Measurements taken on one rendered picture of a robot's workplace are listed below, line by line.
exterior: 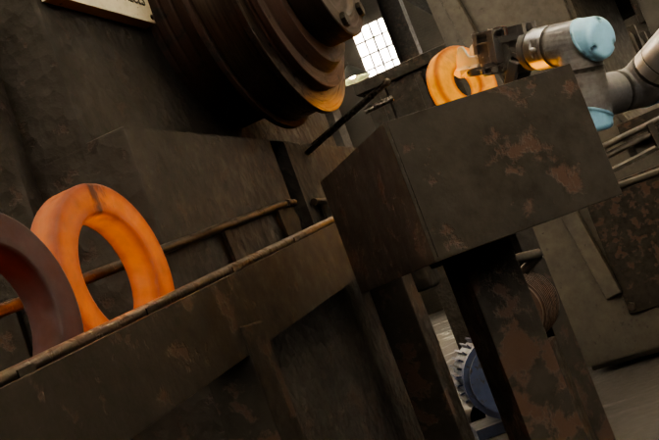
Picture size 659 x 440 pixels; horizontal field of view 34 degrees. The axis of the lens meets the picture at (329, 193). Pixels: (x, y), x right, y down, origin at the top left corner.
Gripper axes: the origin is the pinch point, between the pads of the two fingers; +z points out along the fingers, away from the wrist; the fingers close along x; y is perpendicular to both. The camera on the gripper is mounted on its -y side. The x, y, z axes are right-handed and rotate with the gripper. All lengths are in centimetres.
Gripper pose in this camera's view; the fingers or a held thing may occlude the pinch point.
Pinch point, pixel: (459, 75)
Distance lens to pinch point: 211.3
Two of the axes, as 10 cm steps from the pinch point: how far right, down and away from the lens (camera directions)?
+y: -2.0, -9.8, -1.0
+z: -6.0, 0.4, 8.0
